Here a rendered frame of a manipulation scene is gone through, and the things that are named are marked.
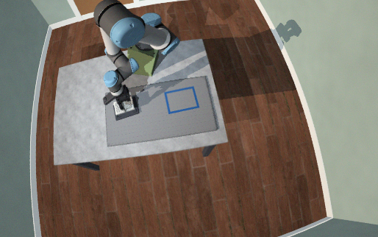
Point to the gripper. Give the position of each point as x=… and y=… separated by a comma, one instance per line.
x=123, y=95

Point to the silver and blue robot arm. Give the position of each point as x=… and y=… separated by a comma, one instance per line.
x=126, y=29

